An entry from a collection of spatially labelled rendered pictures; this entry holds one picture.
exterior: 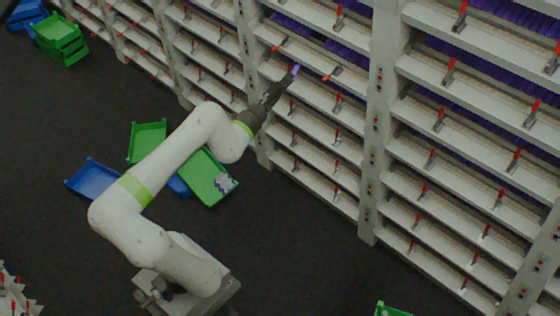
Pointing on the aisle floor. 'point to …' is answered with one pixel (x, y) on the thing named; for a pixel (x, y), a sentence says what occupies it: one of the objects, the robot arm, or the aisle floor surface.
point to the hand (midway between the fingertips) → (285, 81)
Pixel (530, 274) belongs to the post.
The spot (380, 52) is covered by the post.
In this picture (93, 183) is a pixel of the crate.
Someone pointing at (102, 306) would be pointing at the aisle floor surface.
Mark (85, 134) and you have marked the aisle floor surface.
